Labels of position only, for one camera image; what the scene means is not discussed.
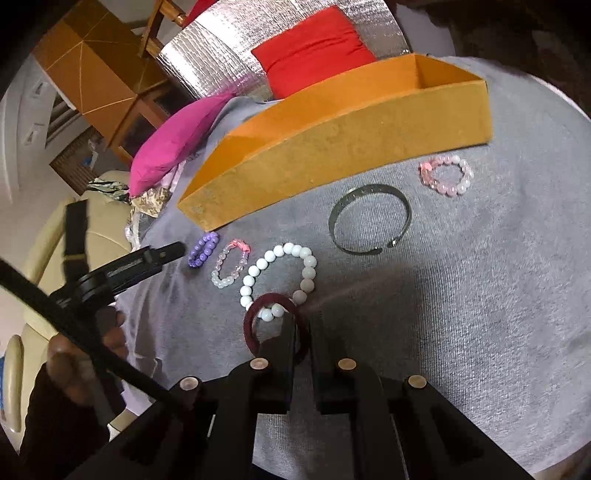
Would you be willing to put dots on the silver foil insulation sheet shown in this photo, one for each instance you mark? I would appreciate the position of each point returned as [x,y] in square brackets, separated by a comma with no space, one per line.
[221,60]

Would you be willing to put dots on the wall air vent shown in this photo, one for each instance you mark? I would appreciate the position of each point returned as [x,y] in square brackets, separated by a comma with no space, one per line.
[59,115]

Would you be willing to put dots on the silver metal bangle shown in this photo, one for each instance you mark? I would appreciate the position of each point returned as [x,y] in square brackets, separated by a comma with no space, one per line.
[347,197]

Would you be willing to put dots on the wooden railing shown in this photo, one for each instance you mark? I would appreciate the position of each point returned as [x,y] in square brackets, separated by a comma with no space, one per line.
[153,32]

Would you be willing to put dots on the white bed sheet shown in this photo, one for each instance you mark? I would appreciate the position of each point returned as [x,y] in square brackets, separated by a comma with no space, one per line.
[570,467]

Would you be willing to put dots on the brown patterned cloth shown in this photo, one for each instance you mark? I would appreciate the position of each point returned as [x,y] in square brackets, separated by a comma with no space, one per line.
[148,199]

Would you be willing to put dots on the person's left hand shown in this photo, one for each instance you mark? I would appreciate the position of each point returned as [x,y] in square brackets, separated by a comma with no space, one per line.
[69,369]

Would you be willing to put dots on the beige sofa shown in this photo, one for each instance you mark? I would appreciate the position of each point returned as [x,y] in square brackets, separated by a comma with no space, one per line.
[41,249]

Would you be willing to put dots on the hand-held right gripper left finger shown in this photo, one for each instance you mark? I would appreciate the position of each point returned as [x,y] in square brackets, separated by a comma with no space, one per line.
[285,341]

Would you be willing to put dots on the black and white striped cloth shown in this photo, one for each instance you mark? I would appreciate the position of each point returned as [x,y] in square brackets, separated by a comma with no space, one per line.
[108,189]

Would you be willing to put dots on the red cushion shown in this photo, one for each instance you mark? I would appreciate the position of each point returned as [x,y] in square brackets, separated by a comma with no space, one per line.
[314,50]

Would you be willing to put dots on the wooden cabinet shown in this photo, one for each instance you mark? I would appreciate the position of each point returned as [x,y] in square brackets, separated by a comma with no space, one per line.
[92,69]

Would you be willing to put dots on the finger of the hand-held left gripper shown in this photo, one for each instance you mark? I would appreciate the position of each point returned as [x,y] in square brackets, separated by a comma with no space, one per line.
[147,258]
[76,230]

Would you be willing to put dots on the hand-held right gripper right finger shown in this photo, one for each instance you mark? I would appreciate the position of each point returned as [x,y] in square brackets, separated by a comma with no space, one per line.
[318,350]

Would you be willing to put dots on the brown lattice panel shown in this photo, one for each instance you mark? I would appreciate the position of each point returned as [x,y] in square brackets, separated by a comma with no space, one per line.
[69,171]

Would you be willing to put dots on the orange rectangular box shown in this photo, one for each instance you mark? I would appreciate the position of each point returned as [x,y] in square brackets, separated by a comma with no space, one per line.
[323,138]

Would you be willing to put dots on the pink cushion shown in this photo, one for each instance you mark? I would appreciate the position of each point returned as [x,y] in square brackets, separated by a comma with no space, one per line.
[171,143]

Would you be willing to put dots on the red cloth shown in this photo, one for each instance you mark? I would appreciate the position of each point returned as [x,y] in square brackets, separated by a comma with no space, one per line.
[198,7]

